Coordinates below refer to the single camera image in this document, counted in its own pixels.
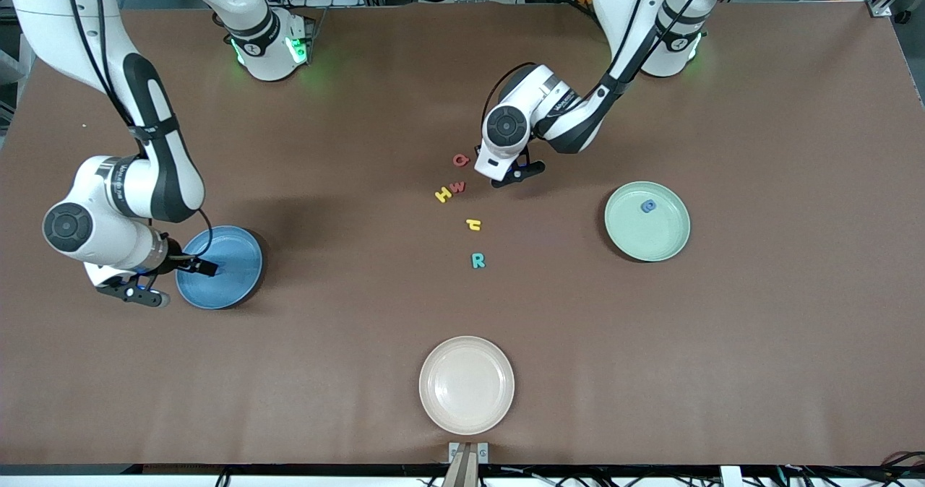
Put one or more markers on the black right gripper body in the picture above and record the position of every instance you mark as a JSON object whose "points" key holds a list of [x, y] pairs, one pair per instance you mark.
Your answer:
{"points": [[178, 261]]}

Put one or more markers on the pink foam letter w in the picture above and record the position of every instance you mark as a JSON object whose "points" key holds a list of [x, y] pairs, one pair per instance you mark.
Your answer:
{"points": [[457, 188]]}

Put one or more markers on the blue foam lowercase a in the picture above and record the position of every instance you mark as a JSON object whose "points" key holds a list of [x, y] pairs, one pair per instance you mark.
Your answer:
{"points": [[652, 209]]}

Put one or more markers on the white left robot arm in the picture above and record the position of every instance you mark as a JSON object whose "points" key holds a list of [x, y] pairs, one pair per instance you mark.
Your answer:
{"points": [[564, 111]]}

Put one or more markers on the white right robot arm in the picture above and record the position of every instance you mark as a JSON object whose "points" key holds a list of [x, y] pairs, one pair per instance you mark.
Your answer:
{"points": [[162, 169]]}

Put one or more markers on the blue plate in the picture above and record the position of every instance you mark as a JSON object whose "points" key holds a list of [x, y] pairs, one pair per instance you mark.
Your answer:
{"points": [[231, 285]]}

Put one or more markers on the yellow foam lowercase h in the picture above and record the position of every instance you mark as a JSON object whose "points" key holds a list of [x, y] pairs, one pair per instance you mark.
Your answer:
{"points": [[476, 226]]}

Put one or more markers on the beige plate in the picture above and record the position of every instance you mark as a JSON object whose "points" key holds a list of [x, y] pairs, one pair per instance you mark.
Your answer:
{"points": [[467, 385]]}

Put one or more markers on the green plate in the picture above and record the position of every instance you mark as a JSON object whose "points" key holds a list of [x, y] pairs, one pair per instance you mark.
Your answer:
{"points": [[647, 238]]}

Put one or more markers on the yellow foam letter H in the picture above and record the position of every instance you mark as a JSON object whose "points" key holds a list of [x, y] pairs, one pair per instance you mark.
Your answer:
{"points": [[443, 195]]}

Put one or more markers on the teal foam letter R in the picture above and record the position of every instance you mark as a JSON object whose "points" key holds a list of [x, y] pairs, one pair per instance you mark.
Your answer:
{"points": [[475, 261]]}

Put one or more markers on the red foam letter Q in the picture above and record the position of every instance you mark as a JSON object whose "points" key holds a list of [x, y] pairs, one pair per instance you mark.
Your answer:
{"points": [[455, 160]]}

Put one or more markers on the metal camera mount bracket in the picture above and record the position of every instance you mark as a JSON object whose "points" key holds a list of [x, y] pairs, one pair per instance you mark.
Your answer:
{"points": [[468, 465]]}

